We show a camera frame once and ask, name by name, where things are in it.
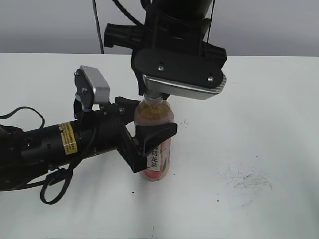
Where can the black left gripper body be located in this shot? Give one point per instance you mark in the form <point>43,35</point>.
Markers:
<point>103,131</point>

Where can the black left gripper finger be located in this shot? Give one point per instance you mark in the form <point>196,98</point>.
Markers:
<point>128,107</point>
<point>149,137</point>

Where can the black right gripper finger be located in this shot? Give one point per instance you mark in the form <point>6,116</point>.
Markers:
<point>165,95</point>
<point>140,81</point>

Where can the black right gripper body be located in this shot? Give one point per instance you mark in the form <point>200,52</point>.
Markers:
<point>168,42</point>

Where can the pink oolong tea bottle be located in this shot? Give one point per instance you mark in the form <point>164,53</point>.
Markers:
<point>153,111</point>

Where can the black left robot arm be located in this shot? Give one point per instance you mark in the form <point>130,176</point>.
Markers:
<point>25,156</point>

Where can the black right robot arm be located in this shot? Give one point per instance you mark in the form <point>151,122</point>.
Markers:
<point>183,6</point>

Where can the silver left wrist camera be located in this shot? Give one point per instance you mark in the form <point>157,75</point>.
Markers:
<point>91,87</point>

